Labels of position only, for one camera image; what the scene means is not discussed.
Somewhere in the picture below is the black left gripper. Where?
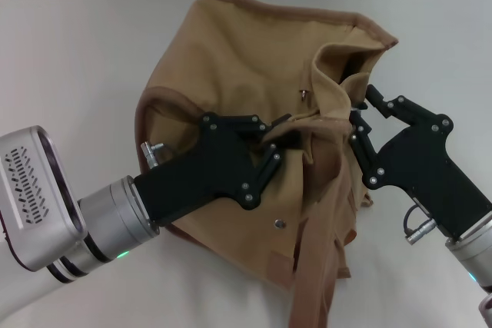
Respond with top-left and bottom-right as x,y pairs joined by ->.
133,112 -> 294,228

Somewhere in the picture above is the right gripper connector cable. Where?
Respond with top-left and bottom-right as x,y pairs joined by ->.
402,204 -> 438,245

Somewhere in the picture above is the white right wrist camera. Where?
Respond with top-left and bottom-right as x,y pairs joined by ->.
477,292 -> 492,328

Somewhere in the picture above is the khaki canvas food bag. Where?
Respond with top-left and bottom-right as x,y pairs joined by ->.
136,0 -> 400,328

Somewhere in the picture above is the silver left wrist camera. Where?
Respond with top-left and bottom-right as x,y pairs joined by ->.
0,124 -> 88,272

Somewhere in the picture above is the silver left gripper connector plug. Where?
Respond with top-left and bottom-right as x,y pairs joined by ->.
139,142 -> 165,171

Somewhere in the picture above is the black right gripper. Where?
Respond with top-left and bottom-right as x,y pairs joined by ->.
348,83 -> 492,244

